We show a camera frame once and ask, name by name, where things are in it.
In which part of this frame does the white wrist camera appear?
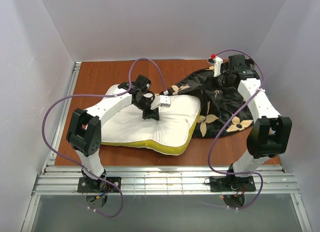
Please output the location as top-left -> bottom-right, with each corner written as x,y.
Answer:
207,54 -> 224,78
150,95 -> 171,110

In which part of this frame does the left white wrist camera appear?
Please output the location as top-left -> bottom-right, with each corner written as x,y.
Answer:
150,95 -> 171,110

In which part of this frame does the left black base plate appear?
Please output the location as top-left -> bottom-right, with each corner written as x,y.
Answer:
77,177 -> 118,193

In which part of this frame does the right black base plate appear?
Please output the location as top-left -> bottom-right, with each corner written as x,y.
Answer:
208,175 -> 256,192

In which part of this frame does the white pillow with yellow edge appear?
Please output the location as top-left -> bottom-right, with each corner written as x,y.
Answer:
101,95 -> 201,156

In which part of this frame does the aluminium rail frame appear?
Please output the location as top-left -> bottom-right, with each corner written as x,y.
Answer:
20,61 -> 313,232

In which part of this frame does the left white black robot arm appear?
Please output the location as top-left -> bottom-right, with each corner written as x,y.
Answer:
66,75 -> 160,192

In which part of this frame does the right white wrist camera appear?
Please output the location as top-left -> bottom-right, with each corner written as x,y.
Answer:
207,54 -> 224,78

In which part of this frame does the black floral plush pillowcase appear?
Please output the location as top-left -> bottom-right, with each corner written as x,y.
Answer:
168,66 -> 245,138

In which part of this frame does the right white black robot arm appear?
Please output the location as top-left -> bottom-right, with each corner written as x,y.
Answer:
210,55 -> 292,192

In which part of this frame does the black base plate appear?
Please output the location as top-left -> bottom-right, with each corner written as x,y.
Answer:
77,177 -> 118,193
208,175 -> 256,192

